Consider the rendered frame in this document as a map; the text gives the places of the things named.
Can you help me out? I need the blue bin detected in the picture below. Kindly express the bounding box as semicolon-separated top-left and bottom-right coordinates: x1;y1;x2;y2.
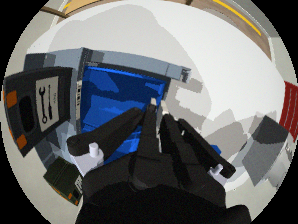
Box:
211;145;221;155
80;66;167;128
81;122;140;165

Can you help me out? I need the olive green case with orange latches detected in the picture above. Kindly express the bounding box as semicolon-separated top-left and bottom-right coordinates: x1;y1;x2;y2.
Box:
43;156;83;207

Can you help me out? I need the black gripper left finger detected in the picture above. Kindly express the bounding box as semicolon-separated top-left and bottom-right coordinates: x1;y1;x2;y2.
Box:
66;98;162;192

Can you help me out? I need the grey shelf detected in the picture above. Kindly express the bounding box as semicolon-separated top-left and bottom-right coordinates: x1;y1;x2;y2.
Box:
23;47;192;170

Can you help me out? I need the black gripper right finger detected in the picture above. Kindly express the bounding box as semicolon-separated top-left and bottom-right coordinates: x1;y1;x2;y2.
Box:
157;100;236;193

